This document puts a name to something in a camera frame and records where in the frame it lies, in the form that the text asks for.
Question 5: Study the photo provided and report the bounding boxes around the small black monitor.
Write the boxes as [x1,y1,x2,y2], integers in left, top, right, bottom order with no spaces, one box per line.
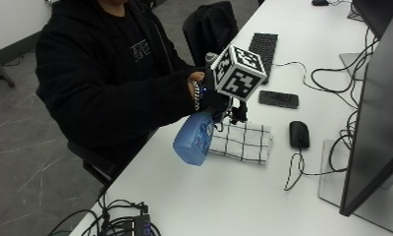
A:
[352,0,393,41]

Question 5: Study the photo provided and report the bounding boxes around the person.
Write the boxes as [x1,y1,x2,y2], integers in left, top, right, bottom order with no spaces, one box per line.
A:
[34,0,207,171]

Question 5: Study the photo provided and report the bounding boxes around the black office chair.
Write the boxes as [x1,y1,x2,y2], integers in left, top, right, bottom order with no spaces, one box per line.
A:
[66,128,160,189]

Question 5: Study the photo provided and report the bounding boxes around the black hub box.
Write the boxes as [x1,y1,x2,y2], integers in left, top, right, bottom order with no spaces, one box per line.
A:
[132,212,155,236]

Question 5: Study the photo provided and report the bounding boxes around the bundle of black cables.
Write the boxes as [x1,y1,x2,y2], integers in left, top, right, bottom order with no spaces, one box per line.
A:
[46,193,164,236]

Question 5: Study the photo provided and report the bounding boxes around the large black monitor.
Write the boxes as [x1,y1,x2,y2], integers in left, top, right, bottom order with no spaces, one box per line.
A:
[338,0,393,217]

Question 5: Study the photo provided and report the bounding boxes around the silver chain bracelet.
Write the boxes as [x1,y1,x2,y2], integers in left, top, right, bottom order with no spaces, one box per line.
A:
[191,80,203,112]

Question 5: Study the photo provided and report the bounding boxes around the white marker cube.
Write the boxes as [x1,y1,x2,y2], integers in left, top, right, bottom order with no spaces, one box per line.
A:
[209,44,269,102]

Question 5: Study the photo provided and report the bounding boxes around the white checkered cloth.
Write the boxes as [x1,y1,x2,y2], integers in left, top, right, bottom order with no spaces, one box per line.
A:
[207,119,276,165]

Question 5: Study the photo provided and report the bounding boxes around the black mouse cable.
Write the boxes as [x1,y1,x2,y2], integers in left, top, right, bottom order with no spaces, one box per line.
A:
[282,147,352,193]

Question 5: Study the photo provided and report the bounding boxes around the thin keyboard cable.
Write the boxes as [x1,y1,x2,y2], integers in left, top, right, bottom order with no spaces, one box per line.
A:
[273,60,360,110]

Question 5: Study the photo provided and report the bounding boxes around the small grey monitor base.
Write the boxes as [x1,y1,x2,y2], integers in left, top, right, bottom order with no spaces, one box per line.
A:
[338,51,369,82]

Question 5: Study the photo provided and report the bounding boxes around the black keyboard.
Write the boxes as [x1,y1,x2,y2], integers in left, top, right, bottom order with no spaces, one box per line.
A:
[248,31,279,85]

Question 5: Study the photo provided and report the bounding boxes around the grey monitor stand base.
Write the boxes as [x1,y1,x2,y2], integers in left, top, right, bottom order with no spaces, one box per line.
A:
[317,138,393,236]

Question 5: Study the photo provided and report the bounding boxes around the black flat case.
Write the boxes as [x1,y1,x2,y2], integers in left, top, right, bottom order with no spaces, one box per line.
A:
[257,89,301,110]

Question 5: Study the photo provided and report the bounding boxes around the black computer mouse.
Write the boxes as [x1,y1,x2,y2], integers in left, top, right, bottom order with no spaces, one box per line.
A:
[288,120,312,149]

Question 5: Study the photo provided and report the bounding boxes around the black looped cable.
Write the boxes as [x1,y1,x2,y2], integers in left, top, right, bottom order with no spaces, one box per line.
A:
[309,28,380,96]

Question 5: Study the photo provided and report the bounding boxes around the black chair with jacket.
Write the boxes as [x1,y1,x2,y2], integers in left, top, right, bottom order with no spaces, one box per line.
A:
[181,0,241,67]

